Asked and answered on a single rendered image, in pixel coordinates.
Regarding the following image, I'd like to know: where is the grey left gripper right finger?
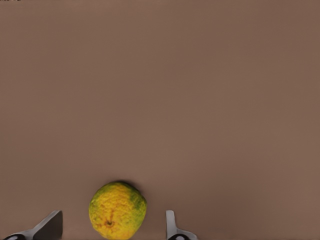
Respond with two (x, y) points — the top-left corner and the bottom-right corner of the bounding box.
(165, 210), (198, 240)

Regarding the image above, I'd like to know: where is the yellow-green orange fruit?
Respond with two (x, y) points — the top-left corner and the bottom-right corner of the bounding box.
(88, 181), (148, 240)

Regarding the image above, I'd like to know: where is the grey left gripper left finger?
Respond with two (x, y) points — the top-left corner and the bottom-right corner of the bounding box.
(1, 210), (63, 240)

